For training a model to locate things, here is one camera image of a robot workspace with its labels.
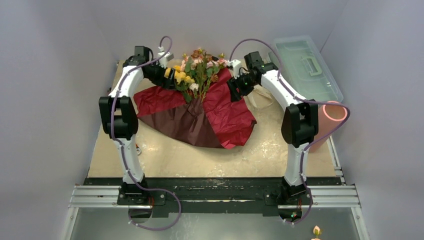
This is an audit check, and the clear plastic storage box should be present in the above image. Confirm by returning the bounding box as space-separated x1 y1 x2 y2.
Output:
273 35 344 103

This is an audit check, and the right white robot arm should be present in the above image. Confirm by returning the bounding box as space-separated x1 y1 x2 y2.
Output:
227 51 319 204

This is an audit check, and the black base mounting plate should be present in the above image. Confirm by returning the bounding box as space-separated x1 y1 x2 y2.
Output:
82 177 342 220

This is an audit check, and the small pink flower bud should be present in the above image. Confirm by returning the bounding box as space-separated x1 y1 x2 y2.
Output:
311 225 322 240

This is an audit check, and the pink cylindrical vase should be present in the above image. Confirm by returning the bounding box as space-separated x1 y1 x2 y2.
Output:
314 104 348 141

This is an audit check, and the purple cable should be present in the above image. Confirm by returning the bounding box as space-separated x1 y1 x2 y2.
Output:
228 38 351 226
109 35 182 232

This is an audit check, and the flower bouquet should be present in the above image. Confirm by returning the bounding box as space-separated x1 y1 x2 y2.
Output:
133 48 257 149

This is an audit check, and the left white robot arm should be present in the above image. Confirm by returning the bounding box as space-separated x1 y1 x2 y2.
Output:
98 46 172 205

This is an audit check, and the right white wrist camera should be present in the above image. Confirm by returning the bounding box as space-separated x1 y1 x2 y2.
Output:
227 59 243 79

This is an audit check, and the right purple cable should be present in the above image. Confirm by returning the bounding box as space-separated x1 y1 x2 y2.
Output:
228 38 351 226

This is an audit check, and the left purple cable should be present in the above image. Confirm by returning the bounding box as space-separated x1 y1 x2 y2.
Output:
109 35 182 232

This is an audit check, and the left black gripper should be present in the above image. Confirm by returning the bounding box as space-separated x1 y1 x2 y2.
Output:
145 60 176 90

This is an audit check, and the cream ribbon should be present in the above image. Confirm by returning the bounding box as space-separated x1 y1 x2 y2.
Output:
247 86 275 110

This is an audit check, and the aluminium rail frame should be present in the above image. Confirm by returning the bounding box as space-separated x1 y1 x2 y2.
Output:
61 140 368 240

